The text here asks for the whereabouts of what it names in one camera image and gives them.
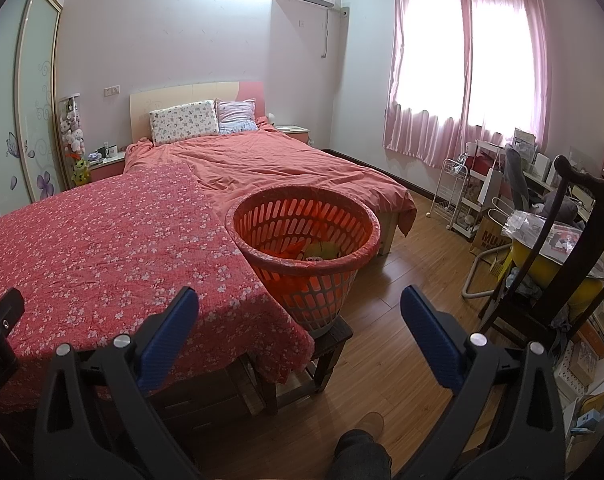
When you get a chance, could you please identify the hanging plush toys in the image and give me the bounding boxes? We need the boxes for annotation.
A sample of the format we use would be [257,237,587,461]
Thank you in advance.
[57,94,87,158]

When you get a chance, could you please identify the grey office chair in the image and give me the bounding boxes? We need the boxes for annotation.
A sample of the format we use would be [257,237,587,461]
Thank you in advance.
[504,142,582,221]

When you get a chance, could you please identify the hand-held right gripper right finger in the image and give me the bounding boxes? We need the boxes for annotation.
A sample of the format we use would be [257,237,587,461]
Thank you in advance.
[399,285,567,480]

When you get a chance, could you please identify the wardrobe with purple flowers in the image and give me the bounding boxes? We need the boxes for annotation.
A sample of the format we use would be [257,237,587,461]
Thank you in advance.
[0,0,65,226]

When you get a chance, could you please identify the orange plastic basket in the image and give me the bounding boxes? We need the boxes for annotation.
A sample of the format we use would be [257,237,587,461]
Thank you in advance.
[224,185,381,338]

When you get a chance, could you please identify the yellow basin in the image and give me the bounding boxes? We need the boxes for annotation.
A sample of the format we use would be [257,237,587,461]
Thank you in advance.
[502,232,604,311]

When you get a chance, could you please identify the white paper bag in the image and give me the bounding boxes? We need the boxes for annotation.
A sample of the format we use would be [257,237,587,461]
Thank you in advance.
[476,165,505,208]

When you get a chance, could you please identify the beige pink headboard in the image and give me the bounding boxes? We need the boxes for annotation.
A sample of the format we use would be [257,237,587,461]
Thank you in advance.
[129,80,267,148]

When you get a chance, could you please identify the yellow green plush toy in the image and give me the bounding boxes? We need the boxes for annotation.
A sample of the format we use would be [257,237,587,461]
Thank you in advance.
[71,155,92,186]

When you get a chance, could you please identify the dark wooden stool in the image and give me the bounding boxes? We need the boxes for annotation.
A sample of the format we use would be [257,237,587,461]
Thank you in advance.
[247,315,355,416]

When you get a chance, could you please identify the pink nightstand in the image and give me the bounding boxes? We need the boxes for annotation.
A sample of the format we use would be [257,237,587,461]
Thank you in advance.
[87,152,128,183]
[274,125,310,147]

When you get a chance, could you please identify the pink striped pillow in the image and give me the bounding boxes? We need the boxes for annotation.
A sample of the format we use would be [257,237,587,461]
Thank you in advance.
[214,99,260,135]

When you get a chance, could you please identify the person's leg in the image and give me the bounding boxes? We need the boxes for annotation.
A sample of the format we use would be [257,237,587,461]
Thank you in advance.
[329,427,393,480]

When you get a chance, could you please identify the white shelf trolley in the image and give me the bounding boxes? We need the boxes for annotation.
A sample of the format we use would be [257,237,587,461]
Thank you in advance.
[452,139,512,240]

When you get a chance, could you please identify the white floral pillow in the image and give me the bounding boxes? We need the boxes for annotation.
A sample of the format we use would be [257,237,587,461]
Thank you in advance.
[149,100,220,146]

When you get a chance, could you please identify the orange plastic bag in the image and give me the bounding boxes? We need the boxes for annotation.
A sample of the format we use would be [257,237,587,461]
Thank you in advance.
[262,240,307,262]

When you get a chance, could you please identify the brown paper bag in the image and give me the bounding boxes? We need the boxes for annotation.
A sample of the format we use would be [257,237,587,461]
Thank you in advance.
[469,212,512,256]

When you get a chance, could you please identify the green yellow snack bag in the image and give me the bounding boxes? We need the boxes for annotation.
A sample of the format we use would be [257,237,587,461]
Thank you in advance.
[304,242,340,261]

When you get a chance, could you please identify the dark wooden chair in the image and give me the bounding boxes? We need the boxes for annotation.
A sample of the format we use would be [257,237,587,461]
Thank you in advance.
[479,155,604,356]

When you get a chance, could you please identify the pink curtain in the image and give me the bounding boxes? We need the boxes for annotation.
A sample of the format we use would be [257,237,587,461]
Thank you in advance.
[382,0,557,170]

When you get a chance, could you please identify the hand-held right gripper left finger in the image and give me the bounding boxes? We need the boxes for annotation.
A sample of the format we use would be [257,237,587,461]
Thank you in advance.
[32,286,203,480]

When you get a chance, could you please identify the white tubular frame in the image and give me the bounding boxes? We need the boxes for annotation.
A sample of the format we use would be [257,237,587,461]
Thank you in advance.
[462,247,512,301]

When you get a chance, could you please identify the person's foot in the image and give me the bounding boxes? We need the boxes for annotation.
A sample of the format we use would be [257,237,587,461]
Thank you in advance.
[349,411,385,441]

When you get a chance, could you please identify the air conditioner hose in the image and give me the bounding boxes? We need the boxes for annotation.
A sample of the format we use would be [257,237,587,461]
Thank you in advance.
[322,6,350,59]

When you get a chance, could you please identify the salmon pink duvet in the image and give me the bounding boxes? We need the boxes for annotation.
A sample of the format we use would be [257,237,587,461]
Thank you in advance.
[123,122,417,236]

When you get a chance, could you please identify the red floral blanket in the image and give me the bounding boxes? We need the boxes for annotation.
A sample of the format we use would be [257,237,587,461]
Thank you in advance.
[0,162,317,413]

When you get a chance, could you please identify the white wire cart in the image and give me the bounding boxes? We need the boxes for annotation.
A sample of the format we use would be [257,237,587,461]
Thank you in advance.
[432,157,470,233]

